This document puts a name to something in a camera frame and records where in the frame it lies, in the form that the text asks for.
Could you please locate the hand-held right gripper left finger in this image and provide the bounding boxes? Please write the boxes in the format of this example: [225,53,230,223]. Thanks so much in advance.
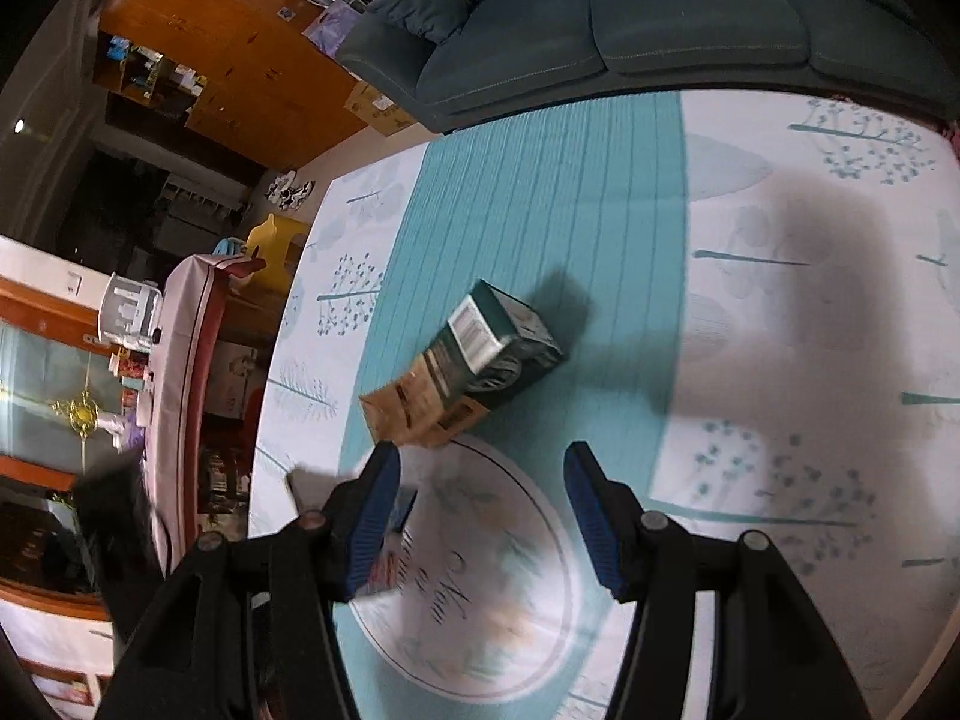
[94,441,402,720]

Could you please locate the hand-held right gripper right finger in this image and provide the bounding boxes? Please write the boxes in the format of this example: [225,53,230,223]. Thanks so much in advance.
[564,441,871,720]

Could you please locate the brown kraft carton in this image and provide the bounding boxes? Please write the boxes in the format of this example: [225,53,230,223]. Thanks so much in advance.
[360,356,490,451]

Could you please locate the dark green carton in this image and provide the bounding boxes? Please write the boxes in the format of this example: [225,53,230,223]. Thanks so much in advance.
[420,279,563,421]

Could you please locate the side table with pink cloth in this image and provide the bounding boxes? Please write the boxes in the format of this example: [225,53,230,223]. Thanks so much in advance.
[142,253,267,563]

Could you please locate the white plastic organizer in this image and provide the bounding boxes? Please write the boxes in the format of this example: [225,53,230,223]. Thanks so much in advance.
[97,274,164,350]

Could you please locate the printed teal white tablecloth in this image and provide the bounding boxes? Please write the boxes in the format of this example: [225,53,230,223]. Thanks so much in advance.
[247,90,960,720]

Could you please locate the yellow plastic stool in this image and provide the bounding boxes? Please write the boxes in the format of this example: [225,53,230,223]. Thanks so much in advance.
[246,214,308,290]

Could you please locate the pair of shoes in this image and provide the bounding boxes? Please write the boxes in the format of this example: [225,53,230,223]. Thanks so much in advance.
[266,172,316,209]

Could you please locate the brown cardboard box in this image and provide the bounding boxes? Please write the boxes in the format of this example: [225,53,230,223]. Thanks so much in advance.
[343,81,413,137]

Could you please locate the wooden cabinet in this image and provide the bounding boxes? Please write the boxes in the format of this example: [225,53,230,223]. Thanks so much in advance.
[94,0,376,173]

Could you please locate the purple packages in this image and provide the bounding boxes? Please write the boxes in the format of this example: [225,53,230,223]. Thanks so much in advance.
[304,4,361,61]

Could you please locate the dark teal sofa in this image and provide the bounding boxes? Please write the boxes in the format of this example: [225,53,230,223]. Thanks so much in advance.
[335,0,960,136]

